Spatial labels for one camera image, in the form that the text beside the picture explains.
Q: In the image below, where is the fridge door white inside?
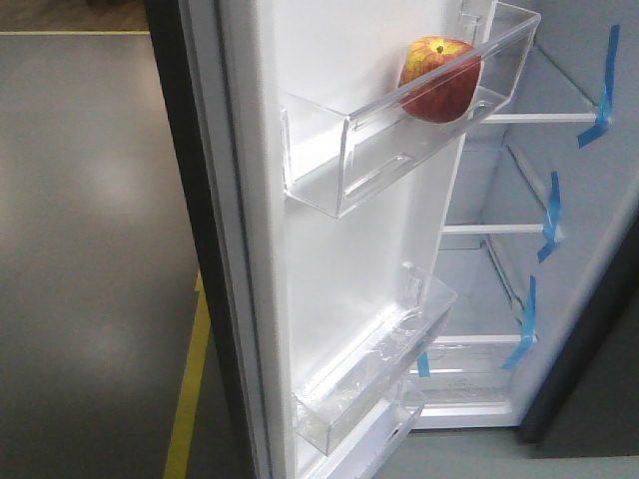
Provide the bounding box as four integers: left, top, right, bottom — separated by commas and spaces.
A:
143, 0, 543, 479

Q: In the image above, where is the red yellow apple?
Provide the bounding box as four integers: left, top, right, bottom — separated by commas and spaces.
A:
397, 36, 481, 124

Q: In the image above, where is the dark grey fridge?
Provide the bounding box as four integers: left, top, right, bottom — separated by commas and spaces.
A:
411, 1, 638, 443

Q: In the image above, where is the clear upper door bin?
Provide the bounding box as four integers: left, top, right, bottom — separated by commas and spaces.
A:
281, 2, 540, 218

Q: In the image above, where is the clear door bin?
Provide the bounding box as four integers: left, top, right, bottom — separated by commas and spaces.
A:
281, 2, 540, 218
300, 378, 425, 479
294, 262, 458, 456

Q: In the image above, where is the blue tape strip left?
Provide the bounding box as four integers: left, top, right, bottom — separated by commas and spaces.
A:
416, 351, 430, 377

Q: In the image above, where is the blue tape strip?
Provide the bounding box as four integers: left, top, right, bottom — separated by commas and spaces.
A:
416, 351, 430, 377
577, 24, 621, 149
537, 171, 562, 263
502, 275, 537, 370

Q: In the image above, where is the clear middle door bin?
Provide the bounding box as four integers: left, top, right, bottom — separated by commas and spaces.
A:
294, 262, 458, 456

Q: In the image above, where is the clear lower door bin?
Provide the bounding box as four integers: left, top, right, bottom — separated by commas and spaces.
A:
300, 378, 425, 479

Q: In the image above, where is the clear crisper drawer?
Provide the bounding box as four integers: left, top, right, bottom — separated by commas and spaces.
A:
409, 335, 519, 403

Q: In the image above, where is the blue tape strip lower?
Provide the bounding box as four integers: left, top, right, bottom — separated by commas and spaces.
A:
502, 275, 537, 370

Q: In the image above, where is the blue tape strip middle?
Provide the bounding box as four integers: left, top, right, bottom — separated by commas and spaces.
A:
537, 171, 562, 263

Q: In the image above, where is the blue tape strip top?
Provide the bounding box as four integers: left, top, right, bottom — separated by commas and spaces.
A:
577, 24, 621, 149

